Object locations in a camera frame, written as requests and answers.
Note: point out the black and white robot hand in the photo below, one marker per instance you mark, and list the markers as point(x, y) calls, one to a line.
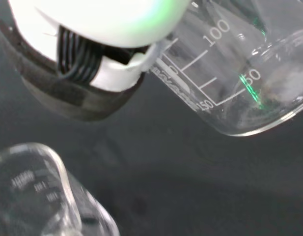
point(92, 19)

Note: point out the small clear glass beaker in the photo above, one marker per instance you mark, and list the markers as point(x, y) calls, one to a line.
point(43, 196)

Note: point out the black bench cloth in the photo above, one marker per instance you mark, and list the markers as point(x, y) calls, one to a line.
point(190, 184)

